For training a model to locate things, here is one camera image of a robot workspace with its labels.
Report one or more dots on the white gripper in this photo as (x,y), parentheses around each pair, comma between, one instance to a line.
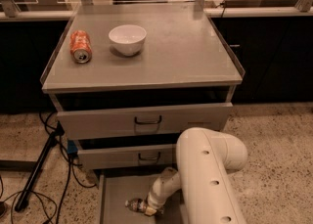
(154,202)

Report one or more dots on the clear plastic water bottle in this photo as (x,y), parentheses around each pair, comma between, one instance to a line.
(139,205)

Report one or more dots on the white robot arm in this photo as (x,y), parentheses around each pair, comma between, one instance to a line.
(203,159)

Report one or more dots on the grey bottom drawer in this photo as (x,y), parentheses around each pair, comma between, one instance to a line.
(124,198)

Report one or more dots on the grey drawer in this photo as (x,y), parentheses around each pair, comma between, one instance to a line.
(124,198)
(129,156)
(97,124)

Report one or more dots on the grey middle drawer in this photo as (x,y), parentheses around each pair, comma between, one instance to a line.
(129,156)

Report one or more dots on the grey top drawer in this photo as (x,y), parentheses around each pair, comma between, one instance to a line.
(97,124)

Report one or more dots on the grey drawer cabinet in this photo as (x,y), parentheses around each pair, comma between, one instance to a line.
(184,61)

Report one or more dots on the white ceramic bowl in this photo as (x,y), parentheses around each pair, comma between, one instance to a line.
(128,39)

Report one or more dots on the orange soda can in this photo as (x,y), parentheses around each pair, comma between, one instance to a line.
(80,47)

